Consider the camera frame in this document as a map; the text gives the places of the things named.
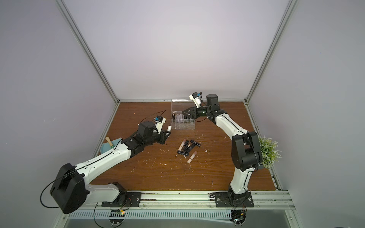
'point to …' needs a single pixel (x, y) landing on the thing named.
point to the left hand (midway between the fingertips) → (171, 132)
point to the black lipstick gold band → (173, 116)
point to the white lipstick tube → (169, 128)
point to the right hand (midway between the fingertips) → (185, 108)
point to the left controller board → (117, 217)
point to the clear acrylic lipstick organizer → (178, 120)
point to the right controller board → (238, 217)
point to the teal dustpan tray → (105, 146)
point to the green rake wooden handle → (110, 142)
